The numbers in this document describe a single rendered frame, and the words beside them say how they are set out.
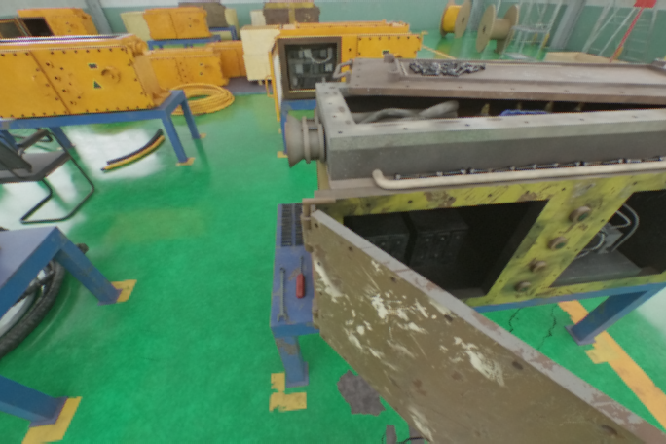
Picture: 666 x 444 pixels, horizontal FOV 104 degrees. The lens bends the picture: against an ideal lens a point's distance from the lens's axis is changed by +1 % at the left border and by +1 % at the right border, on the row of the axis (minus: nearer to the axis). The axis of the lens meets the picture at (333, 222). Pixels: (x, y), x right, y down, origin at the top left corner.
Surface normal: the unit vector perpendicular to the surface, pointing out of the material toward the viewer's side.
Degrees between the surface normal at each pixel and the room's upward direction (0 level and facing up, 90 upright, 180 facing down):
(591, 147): 90
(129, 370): 0
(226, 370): 0
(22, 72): 90
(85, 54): 90
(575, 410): 90
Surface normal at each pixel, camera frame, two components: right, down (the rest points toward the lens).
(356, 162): 0.12, 0.66
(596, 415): -0.70, 0.47
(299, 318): -0.01, -0.75
